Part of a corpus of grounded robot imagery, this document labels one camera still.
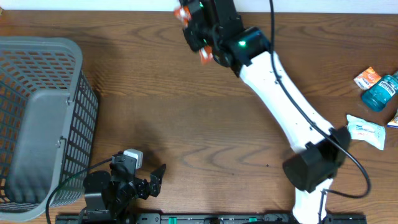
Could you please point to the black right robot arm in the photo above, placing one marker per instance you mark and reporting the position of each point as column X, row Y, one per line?
column 319, row 147

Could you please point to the yellow tissue pack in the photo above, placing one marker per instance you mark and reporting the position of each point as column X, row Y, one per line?
column 393, row 123

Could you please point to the orange small tissue packet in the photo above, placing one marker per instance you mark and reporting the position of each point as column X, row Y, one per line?
column 366, row 79

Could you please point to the teal wet wipes pack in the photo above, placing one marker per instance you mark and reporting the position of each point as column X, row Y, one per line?
column 363, row 130

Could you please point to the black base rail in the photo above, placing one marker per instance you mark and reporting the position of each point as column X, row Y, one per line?
column 156, row 218

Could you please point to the blue mouthwash bottle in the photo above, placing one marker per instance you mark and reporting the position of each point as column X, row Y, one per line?
column 378, row 96

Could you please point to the orange snack bar wrapper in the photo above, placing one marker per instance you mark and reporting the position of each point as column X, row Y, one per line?
column 183, row 14

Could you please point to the grey plastic shopping basket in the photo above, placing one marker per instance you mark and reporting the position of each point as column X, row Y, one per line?
column 48, row 118

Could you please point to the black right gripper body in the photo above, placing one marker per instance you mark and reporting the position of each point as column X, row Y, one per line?
column 201, row 32

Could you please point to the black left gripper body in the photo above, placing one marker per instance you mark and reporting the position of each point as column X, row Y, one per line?
column 122, row 191

